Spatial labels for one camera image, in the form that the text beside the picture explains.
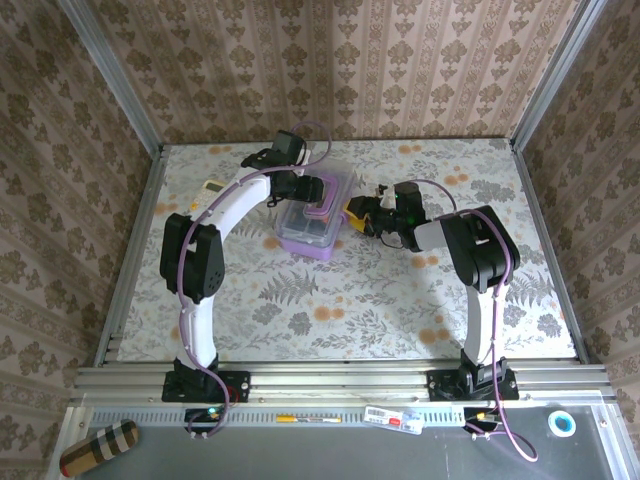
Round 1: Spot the striped fabric pouch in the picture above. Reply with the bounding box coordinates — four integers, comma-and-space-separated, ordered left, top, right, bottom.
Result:
58, 418, 141, 477

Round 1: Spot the aluminium table front rail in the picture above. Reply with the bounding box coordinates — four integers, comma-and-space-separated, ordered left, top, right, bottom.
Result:
69, 362, 616, 407

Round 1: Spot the barcode label card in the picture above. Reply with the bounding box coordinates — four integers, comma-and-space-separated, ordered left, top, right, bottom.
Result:
363, 403, 405, 429

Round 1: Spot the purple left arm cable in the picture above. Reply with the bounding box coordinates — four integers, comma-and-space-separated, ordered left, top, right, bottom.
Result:
174, 121, 333, 416

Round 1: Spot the aluminium table side rail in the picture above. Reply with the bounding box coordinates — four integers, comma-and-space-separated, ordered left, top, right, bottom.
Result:
509, 139, 591, 364
93, 143, 166, 369

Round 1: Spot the purple tool box base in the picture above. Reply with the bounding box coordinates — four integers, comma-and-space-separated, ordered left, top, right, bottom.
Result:
276, 212, 352, 262

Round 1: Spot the beige calculator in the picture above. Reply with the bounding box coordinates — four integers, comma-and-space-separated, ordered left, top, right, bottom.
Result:
191, 178, 227, 212

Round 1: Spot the purple lid carry handle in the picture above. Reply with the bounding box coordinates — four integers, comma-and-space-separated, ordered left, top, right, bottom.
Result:
303, 174, 342, 220

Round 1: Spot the aluminium frame post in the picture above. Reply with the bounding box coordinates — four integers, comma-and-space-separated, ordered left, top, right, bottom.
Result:
55, 0, 165, 154
508, 0, 610, 152

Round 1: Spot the white tape roll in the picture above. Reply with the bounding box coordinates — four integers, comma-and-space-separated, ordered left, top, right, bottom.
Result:
546, 409, 579, 439

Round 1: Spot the clear plastic box lid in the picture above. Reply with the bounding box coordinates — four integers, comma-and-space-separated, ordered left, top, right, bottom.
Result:
273, 160, 359, 247

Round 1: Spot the slotted grey cable duct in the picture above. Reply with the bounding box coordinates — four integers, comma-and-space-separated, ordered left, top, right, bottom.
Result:
87, 405, 469, 429

